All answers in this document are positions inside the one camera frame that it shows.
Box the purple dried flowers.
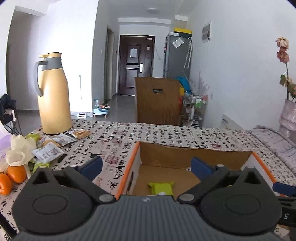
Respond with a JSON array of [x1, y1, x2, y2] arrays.
[[193, 71, 210, 97]]

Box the metal utility cart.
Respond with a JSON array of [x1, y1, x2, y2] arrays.
[[184, 91, 206, 127]]

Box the small orange cookie packet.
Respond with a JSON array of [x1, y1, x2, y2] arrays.
[[36, 135, 62, 149]]

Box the white labelled snack packet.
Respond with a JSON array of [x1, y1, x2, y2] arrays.
[[31, 143, 64, 164]]

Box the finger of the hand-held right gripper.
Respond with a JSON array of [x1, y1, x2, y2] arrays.
[[272, 182, 296, 197]]

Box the dark brown door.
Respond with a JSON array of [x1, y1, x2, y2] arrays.
[[117, 35, 156, 96]]

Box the purple plastic bag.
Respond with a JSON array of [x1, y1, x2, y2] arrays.
[[0, 128, 15, 163]]

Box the black folding chair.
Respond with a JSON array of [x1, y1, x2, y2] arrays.
[[0, 93, 23, 136]]

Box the yellow thermos jug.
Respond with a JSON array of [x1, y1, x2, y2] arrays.
[[34, 52, 73, 136]]

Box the white folded umbrella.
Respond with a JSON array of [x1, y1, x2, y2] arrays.
[[184, 37, 194, 68]]

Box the red cardboard box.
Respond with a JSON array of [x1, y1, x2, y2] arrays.
[[115, 141, 278, 200]]

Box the white flat board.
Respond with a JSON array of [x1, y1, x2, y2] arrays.
[[219, 113, 246, 132]]

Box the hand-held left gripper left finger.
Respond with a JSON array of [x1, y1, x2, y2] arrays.
[[30, 156, 116, 205]]

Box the blue plastic item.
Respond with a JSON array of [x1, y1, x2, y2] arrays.
[[175, 76, 194, 92]]

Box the red and yellow bag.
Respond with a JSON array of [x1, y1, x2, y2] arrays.
[[178, 87, 186, 117]]

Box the white crumpled plastic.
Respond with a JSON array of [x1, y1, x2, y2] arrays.
[[5, 134, 38, 178]]

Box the grey patterned cloth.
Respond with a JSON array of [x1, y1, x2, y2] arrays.
[[246, 125, 296, 181]]

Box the pink ribbed vase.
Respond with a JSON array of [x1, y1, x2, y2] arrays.
[[278, 99, 296, 140]]

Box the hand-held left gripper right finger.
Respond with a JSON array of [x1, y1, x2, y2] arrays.
[[177, 157, 266, 205]]

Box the dried pink roses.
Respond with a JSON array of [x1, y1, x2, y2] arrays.
[[275, 37, 296, 103]]

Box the white wall panel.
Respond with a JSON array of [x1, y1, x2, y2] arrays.
[[201, 21, 212, 44]]

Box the small grey snack packet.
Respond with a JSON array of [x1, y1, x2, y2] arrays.
[[54, 133, 77, 146]]

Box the brown cardboard box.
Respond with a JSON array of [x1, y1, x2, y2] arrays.
[[134, 77, 184, 126]]

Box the grey fridge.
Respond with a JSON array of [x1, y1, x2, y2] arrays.
[[163, 34, 193, 80]]

